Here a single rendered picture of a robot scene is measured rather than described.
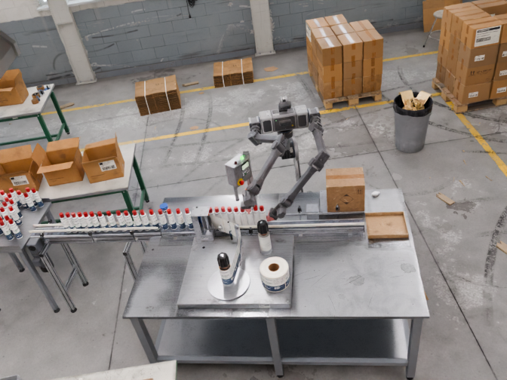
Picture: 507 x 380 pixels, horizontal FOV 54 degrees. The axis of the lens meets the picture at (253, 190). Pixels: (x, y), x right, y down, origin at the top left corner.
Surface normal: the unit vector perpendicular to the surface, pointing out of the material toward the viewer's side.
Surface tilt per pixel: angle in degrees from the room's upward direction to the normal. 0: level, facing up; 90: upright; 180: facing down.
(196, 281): 0
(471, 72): 87
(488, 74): 90
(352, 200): 90
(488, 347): 0
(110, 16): 90
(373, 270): 0
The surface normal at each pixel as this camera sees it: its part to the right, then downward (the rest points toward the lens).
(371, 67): 0.10, 0.62
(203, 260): -0.13, -0.77
